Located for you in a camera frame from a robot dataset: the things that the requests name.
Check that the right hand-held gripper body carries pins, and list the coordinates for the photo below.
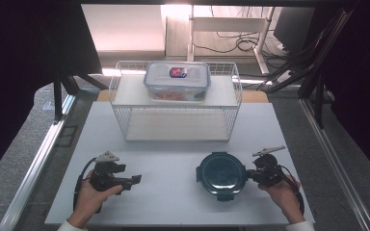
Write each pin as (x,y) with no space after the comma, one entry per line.
(269,173)

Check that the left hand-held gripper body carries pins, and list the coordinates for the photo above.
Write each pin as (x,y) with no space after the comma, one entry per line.
(104,174)

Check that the dark teal round lid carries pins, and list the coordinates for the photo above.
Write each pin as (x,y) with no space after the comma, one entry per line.
(221,175)

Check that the clear rectangular food container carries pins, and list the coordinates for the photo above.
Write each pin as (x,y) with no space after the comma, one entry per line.
(177,82)

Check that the person's right hand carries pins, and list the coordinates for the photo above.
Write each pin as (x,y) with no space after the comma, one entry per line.
(284,199)

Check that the person's left hand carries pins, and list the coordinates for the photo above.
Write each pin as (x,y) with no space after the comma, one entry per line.
(88,200)

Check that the wooden board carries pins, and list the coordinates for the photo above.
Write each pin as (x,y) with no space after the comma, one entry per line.
(253,96)

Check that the black metal stand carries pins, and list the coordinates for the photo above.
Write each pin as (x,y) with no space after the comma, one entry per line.
(314,64)
(59,93)

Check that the dark curtain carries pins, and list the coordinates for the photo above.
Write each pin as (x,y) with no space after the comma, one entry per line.
(363,80)
(19,64)

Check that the white cabinet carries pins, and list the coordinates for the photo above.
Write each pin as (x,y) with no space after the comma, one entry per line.
(125,27)

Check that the aluminium rail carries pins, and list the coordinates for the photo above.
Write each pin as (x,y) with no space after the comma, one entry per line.
(334,166)
(32,173)

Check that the white desk frame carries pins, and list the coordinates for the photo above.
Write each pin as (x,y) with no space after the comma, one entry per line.
(228,24)

